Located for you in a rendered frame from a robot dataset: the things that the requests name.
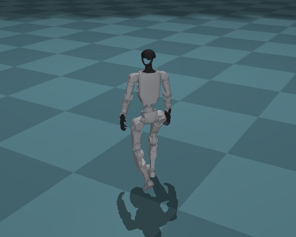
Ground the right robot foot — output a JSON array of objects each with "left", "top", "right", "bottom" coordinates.
[{"left": 147, "top": 164, "right": 155, "bottom": 177}]

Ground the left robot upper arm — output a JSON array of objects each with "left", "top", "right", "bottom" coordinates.
[{"left": 125, "top": 73, "right": 139, "bottom": 102}]

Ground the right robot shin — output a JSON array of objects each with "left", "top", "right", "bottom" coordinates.
[{"left": 148, "top": 136, "right": 158, "bottom": 171}]

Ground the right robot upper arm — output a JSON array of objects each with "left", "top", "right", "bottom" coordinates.
[{"left": 160, "top": 71, "right": 171, "bottom": 98}]

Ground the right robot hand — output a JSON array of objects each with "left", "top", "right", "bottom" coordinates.
[{"left": 163, "top": 109, "right": 171, "bottom": 126}]

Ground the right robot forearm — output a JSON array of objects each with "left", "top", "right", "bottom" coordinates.
[{"left": 164, "top": 95, "right": 172, "bottom": 112}]

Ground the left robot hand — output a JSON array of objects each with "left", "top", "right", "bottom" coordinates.
[{"left": 120, "top": 114, "right": 127, "bottom": 131}]

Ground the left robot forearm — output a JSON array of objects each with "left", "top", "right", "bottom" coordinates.
[{"left": 120, "top": 94, "right": 130, "bottom": 117}]

